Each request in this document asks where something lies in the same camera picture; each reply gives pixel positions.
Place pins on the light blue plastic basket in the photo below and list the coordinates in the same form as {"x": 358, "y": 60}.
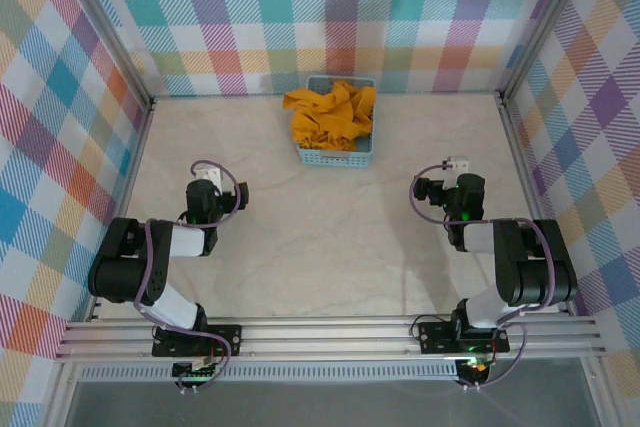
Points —
{"x": 335, "y": 159}

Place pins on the yellow printed t-shirt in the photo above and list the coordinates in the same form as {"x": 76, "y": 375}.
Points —
{"x": 330, "y": 117}

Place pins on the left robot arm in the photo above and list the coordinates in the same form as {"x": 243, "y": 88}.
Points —
{"x": 120, "y": 277}

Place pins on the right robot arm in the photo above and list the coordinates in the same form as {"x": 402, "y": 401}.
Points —
{"x": 540, "y": 277}

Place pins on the green controller circuit board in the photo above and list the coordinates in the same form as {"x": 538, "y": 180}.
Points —
{"x": 200, "y": 373}
{"x": 472, "y": 367}

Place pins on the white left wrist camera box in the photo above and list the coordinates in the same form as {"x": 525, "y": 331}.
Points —
{"x": 209, "y": 178}

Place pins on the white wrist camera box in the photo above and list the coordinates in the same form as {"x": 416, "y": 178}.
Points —
{"x": 457, "y": 164}
{"x": 209, "y": 178}

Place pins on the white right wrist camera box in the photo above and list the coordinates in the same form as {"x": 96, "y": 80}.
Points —
{"x": 457, "y": 164}

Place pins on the aluminium table side rail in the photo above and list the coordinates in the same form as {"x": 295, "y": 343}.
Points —
{"x": 142, "y": 132}
{"x": 526, "y": 172}

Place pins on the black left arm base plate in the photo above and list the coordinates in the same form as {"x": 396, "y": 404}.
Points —
{"x": 230, "y": 337}

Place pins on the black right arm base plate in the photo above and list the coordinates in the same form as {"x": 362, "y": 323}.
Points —
{"x": 435, "y": 339}

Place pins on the aluminium mounting rail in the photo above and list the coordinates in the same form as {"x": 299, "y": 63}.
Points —
{"x": 325, "y": 337}

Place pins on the aluminium frame post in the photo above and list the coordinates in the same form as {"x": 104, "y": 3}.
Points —
{"x": 544, "y": 22}
{"x": 109, "y": 29}

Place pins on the aluminium frame leg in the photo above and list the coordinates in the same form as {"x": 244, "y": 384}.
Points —
{"x": 60, "y": 397}
{"x": 602, "y": 397}

